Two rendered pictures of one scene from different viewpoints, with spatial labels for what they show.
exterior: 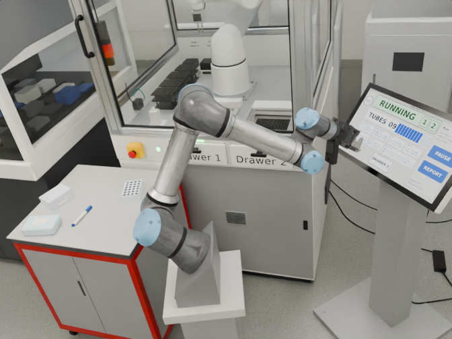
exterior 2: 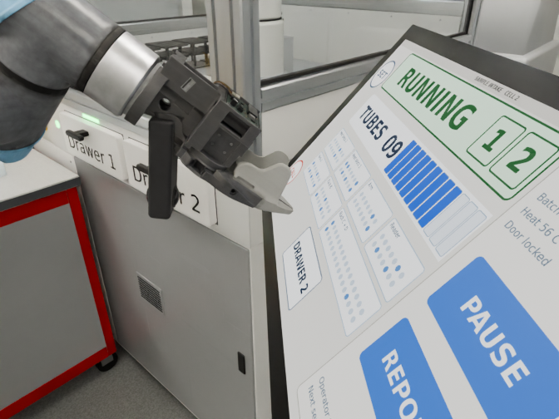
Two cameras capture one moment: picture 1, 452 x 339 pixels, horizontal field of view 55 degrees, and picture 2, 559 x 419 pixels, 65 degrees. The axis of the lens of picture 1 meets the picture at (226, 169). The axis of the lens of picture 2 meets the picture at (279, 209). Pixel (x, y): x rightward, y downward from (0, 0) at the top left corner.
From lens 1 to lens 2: 1.39 m
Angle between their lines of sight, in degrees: 18
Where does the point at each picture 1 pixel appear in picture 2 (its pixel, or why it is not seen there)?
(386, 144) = (343, 210)
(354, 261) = not seen: outside the picture
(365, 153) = (293, 225)
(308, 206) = (244, 325)
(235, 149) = (129, 150)
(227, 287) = not seen: outside the picture
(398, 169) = (317, 317)
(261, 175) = (174, 223)
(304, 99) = (227, 41)
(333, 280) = not seen: outside the picture
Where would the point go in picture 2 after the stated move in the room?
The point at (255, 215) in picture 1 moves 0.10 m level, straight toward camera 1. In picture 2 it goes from (173, 303) to (148, 327)
